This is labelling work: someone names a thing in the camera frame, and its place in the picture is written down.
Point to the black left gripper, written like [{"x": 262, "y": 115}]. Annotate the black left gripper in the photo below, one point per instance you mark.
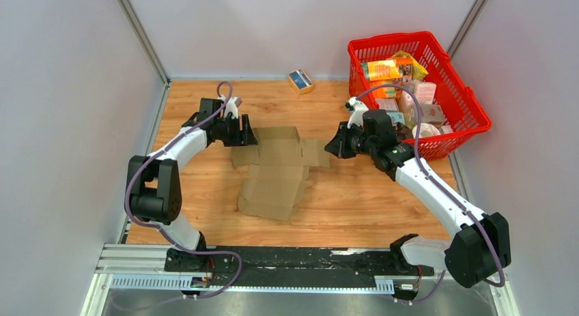
[{"x": 244, "y": 137}]

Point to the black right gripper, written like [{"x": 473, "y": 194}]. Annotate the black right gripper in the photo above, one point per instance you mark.
[{"x": 338, "y": 147}]

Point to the brown cardboard box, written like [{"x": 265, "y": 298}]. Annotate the brown cardboard box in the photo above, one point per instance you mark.
[{"x": 278, "y": 171}]

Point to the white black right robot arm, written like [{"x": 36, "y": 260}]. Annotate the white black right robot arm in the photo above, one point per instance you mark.
[{"x": 479, "y": 247}]

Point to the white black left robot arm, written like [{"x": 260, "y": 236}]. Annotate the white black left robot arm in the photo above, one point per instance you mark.
[{"x": 154, "y": 195}]

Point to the teal small box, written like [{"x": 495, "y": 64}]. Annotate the teal small box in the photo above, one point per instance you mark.
[{"x": 396, "y": 117}]

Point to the small blue yellow box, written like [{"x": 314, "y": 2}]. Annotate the small blue yellow box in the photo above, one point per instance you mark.
[{"x": 300, "y": 82}]

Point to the pink patterned box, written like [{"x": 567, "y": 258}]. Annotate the pink patterned box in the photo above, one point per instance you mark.
[{"x": 432, "y": 114}]

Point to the brown chocolate packet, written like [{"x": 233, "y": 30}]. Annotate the brown chocolate packet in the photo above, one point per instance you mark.
[{"x": 402, "y": 132}]

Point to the orange juice carton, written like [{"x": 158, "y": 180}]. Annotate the orange juice carton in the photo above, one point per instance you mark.
[{"x": 385, "y": 92}]

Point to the orange snack packet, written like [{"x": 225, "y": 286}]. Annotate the orange snack packet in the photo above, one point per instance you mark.
[{"x": 395, "y": 68}]

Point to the white tape roll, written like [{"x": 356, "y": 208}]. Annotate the white tape roll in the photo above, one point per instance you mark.
[{"x": 425, "y": 131}]

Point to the pink white tissue pack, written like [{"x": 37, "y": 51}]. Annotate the pink white tissue pack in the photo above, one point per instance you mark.
[{"x": 425, "y": 91}]

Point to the yellow snack bag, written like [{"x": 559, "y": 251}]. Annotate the yellow snack bag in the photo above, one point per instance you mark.
[{"x": 414, "y": 65}]

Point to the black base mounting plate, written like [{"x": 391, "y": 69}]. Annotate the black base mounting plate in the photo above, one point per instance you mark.
[{"x": 277, "y": 266}]

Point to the red plastic shopping basket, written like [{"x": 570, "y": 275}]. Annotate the red plastic shopping basket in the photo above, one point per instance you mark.
[{"x": 459, "y": 104}]

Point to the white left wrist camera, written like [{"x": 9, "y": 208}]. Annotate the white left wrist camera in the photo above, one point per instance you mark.
[{"x": 231, "y": 107}]

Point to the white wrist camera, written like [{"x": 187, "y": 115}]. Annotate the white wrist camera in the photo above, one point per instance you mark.
[
  {"x": 357, "y": 109},
  {"x": 231, "y": 107}
]

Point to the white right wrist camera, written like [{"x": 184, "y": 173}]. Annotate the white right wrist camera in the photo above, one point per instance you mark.
[{"x": 357, "y": 109}]

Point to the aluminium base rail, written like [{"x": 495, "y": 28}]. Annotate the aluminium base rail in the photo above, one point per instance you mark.
[{"x": 136, "y": 266}]

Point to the left aluminium wall post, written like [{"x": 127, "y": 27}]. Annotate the left aluminium wall post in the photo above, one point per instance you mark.
[{"x": 131, "y": 14}]

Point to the aluminium wall post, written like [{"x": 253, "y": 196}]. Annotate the aluminium wall post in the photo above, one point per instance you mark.
[
  {"x": 131, "y": 14},
  {"x": 470, "y": 19}
]

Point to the right aluminium wall post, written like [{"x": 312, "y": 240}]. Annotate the right aluminium wall post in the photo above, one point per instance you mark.
[{"x": 470, "y": 19}]

